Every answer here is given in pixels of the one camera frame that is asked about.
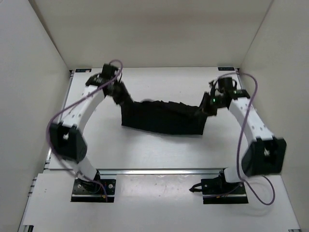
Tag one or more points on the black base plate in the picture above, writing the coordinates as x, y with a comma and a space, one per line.
217, 191
89, 192

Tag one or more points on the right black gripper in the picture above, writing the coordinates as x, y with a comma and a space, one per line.
204, 104

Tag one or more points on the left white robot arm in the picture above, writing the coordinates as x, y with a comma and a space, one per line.
64, 132

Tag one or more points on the right corner label sticker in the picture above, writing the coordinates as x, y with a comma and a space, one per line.
226, 69

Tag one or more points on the black skirt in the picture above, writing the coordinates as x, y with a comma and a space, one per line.
171, 118

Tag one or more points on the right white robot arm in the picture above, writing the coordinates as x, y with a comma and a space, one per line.
259, 151

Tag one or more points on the corner label sticker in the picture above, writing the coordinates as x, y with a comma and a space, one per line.
226, 69
83, 70

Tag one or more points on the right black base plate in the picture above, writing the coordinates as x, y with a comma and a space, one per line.
217, 191

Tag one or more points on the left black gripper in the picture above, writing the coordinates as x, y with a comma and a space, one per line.
125, 96

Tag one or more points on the left corner label sticker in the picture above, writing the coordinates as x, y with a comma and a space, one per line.
83, 70

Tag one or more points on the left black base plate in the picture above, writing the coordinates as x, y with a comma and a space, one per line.
89, 192

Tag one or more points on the aluminium table rail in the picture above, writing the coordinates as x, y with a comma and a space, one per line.
157, 171

